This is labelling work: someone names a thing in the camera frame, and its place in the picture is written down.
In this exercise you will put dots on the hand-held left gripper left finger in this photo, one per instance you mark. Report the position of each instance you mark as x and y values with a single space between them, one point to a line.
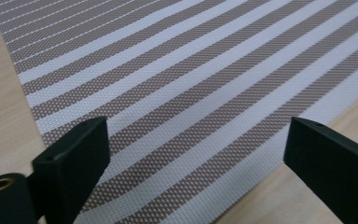
71 168

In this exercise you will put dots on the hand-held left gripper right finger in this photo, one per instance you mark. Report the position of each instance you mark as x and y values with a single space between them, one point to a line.
332 165

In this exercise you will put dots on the striped woven placemat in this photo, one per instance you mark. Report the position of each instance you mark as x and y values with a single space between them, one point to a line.
199 93

